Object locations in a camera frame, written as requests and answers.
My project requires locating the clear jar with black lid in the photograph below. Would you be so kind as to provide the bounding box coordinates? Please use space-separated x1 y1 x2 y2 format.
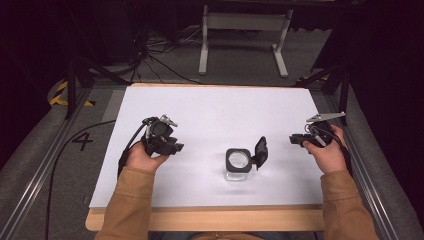
224 135 270 183

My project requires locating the grey metal floor rail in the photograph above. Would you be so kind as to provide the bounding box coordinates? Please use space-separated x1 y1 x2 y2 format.
0 85 94 240
324 93 403 240

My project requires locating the person's right hand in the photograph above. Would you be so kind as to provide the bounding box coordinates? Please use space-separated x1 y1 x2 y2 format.
301 124 350 175

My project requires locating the white table cover sheet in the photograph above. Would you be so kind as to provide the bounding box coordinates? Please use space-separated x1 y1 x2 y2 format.
89 85 325 210

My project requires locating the white metal table frame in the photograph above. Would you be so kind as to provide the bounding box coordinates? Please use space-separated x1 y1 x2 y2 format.
198 4 295 79

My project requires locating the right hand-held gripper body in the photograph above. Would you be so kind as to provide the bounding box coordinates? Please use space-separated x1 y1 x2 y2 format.
303 111 347 148

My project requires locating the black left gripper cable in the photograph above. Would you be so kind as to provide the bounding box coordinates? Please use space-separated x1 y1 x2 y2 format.
116 117 158 178

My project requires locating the person's left hand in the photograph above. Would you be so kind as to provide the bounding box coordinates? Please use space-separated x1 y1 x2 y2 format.
124 141 170 174

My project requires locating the black metal stand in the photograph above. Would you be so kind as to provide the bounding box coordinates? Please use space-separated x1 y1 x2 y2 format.
292 63 352 127
63 54 132 121

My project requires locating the yellow black hazard tape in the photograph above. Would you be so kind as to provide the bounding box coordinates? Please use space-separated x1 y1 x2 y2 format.
49 80 97 108

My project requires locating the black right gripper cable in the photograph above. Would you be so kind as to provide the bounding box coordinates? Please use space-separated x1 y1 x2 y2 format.
304 123 354 176

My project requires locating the black floor cables bundle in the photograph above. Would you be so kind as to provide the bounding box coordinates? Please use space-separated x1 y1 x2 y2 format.
131 24 205 86

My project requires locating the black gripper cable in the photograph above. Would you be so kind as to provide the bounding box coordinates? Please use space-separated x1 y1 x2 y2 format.
304 123 354 176
116 117 158 178

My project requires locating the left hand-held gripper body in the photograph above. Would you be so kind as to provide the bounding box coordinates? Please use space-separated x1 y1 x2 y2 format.
141 114 179 158

